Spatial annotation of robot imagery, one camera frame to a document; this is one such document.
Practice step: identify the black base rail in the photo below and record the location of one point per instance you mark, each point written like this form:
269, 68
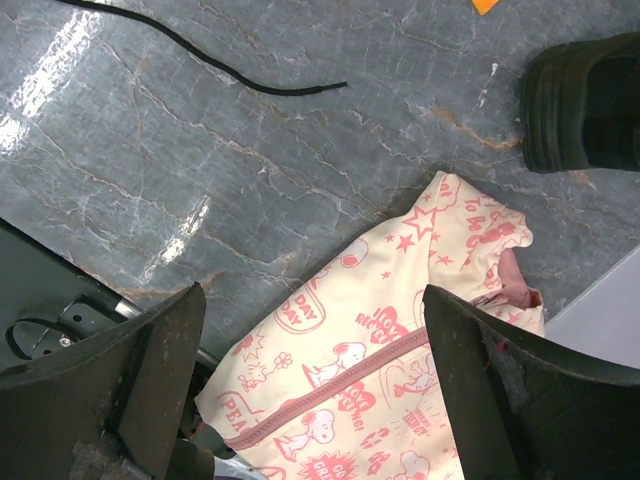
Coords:
48, 303

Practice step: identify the black lace of far shoe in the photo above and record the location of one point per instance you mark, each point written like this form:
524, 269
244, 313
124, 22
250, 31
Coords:
199, 54

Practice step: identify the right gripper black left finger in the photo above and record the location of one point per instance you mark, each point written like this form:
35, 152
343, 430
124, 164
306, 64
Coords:
108, 407

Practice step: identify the cream pink cartoon pouch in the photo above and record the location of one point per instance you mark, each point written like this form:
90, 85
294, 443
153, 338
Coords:
339, 381

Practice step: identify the orange Mickey pillow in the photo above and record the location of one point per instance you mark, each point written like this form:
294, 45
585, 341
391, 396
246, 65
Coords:
484, 6

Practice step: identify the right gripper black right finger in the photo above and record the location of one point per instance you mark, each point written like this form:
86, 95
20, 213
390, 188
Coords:
523, 407

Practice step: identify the black shoe far right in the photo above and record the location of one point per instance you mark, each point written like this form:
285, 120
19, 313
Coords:
580, 106

